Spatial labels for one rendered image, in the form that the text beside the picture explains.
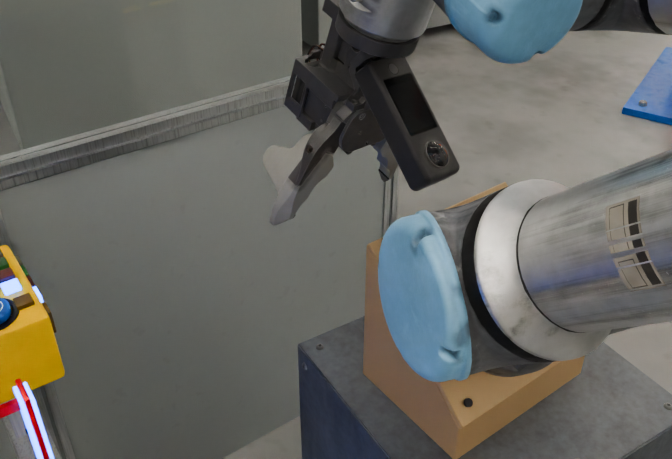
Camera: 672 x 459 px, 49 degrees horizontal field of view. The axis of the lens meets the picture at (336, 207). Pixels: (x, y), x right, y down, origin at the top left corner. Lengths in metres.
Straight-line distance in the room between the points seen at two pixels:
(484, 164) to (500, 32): 2.76
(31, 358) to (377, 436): 0.37
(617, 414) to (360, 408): 0.26
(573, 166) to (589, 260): 2.91
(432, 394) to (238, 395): 1.15
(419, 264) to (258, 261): 1.15
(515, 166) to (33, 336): 2.64
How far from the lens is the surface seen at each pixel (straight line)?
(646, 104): 3.89
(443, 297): 0.46
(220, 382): 1.77
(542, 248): 0.43
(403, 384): 0.75
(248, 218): 1.54
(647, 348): 2.46
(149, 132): 1.34
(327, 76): 0.66
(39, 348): 0.85
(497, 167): 3.22
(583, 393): 0.84
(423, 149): 0.61
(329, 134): 0.63
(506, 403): 0.75
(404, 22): 0.59
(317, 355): 0.83
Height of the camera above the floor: 1.59
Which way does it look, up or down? 33 degrees down
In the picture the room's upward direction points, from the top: straight up
